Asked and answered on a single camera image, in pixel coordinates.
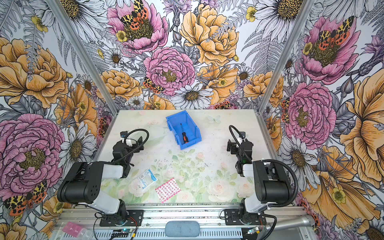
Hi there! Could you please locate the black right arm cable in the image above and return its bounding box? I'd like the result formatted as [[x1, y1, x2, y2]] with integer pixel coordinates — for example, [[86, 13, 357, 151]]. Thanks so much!
[[228, 124, 300, 240]]

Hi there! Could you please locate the aluminium corner post left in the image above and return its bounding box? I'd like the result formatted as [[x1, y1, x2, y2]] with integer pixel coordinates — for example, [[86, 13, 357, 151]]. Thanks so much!
[[47, 1, 119, 117]]

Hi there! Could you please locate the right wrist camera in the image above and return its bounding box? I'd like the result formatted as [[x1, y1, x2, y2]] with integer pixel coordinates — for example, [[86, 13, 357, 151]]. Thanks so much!
[[237, 132, 246, 142]]

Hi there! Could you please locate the pink clear plastic box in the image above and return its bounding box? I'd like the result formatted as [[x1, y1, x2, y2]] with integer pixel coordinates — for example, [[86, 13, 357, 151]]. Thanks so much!
[[62, 222, 94, 240]]

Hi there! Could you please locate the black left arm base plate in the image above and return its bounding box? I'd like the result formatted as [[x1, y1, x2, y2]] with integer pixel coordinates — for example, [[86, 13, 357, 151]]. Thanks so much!
[[100, 210, 144, 227]]

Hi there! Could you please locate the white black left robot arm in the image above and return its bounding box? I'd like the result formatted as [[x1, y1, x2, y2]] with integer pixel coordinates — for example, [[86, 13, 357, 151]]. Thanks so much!
[[57, 137, 144, 226]]

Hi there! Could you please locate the clear blue plastic packet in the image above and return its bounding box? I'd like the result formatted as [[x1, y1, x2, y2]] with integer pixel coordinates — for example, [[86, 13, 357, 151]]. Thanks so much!
[[133, 169, 158, 193]]

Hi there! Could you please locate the blue plastic bin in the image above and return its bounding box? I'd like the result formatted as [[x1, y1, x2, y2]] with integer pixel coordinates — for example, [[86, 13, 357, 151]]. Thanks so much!
[[166, 111, 202, 150]]

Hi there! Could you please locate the aluminium corner post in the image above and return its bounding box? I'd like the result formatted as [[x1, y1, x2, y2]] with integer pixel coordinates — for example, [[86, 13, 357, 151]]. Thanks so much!
[[257, 0, 315, 115], [47, 1, 119, 117]]

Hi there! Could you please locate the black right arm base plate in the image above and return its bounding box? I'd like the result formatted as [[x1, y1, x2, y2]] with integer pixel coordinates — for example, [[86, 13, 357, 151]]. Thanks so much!
[[220, 209, 267, 226]]

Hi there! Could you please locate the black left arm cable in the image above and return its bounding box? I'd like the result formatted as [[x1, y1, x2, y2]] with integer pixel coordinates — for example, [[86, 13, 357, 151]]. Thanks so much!
[[92, 128, 150, 240]]

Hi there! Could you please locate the grey oval pad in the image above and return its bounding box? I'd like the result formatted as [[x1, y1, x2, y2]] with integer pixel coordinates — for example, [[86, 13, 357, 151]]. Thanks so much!
[[165, 221, 201, 238]]

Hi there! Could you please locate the orange black screwdriver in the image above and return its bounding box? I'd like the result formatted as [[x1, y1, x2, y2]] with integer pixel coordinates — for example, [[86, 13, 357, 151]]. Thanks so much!
[[180, 124, 189, 144]]

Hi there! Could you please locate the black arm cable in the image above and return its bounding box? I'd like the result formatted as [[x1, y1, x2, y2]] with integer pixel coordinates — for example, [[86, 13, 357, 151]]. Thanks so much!
[[92, 128, 150, 240], [228, 124, 300, 240]]

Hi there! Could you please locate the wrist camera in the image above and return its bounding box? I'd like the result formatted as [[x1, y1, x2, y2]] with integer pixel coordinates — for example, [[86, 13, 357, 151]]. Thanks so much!
[[237, 132, 246, 142], [120, 131, 129, 139]]

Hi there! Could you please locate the pink patterned sticker sheet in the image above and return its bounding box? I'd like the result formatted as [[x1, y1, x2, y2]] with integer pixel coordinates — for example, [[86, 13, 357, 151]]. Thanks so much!
[[156, 178, 181, 204]]

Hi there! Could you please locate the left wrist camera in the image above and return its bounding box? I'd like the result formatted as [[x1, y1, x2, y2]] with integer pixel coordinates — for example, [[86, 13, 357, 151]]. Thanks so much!
[[120, 131, 129, 139]]

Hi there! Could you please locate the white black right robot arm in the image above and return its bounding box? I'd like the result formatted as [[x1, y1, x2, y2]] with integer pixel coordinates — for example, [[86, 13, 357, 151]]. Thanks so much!
[[224, 140, 299, 226]]

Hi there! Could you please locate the aluminium front rail frame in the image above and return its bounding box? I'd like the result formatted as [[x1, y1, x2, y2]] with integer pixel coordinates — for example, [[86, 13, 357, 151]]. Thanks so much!
[[51, 204, 316, 240]]

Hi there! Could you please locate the green circuit board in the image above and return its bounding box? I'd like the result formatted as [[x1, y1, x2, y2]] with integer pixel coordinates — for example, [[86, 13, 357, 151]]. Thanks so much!
[[110, 228, 138, 240]]

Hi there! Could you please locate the aluminium corner post right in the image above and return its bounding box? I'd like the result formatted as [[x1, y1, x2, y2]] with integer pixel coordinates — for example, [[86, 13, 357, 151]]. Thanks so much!
[[257, 0, 315, 115]]

